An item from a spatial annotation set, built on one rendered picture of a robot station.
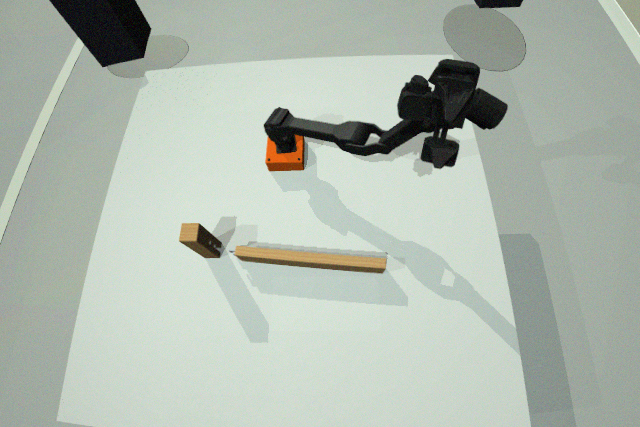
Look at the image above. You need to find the wooden post with slot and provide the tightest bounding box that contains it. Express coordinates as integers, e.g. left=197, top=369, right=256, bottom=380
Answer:
left=179, top=223, right=222, bottom=258

